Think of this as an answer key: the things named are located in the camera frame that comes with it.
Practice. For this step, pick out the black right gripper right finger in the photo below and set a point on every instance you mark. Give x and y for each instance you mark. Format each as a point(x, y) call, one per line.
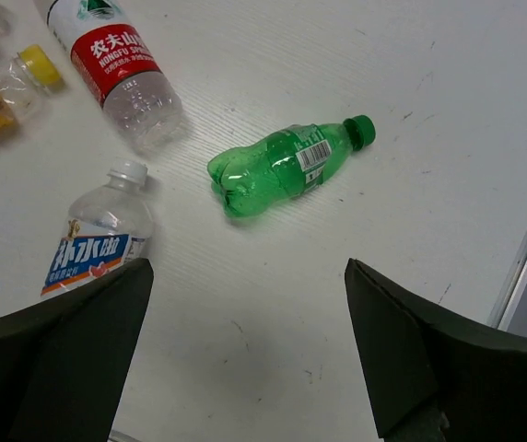
point(432, 374)

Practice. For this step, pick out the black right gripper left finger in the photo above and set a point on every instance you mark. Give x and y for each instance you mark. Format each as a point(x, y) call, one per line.
point(64, 361)

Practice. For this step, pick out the green plastic bottle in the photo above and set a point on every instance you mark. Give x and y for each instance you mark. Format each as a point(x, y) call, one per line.
point(285, 164)

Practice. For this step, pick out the blue label water bottle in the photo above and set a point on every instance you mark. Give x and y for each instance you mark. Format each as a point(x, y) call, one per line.
point(105, 229)

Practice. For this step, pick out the yellow cap orange label bottle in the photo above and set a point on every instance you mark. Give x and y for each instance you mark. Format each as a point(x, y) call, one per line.
point(25, 79)

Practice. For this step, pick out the red label water bottle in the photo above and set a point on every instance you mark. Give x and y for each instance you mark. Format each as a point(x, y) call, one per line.
point(119, 70)

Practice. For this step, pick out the aluminium table edge rail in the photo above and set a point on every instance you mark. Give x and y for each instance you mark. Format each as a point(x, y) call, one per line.
point(511, 290)

